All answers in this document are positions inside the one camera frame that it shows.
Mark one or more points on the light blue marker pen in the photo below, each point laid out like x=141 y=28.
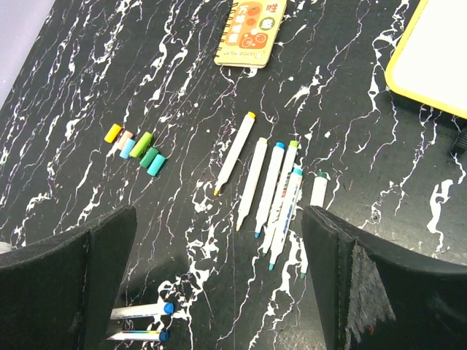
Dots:
x=269 y=187

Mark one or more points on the pink marker pen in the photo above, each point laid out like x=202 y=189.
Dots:
x=252 y=181

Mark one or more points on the dark green pen cap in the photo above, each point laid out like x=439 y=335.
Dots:
x=149 y=157

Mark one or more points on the dark blue marker pen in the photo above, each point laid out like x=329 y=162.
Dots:
x=140 y=335

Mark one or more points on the teal marker pen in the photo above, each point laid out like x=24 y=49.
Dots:
x=285 y=215

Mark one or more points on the dark green marker pen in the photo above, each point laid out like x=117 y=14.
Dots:
x=317 y=199

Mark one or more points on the light green marker pen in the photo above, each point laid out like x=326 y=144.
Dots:
x=287 y=167

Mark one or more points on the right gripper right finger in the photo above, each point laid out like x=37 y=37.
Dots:
x=374 y=294

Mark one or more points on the light green pen cap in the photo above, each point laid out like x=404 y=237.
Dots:
x=141 y=145

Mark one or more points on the cyan marker pen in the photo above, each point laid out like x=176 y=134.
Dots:
x=154 y=309

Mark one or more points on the white board orange frame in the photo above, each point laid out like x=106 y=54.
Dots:
x=429 y=62

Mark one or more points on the teal pen cap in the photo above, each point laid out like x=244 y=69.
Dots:
x=156 y=165

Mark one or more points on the light blue pen cap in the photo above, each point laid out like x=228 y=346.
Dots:
x=126 y=150

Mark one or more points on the yellow marker pen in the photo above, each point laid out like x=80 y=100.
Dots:
x=235 y=151

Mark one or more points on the yellow pen cap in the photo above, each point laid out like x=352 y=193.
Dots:
x=113 y=133

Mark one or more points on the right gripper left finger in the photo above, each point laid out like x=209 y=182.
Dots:
x=58 y=293

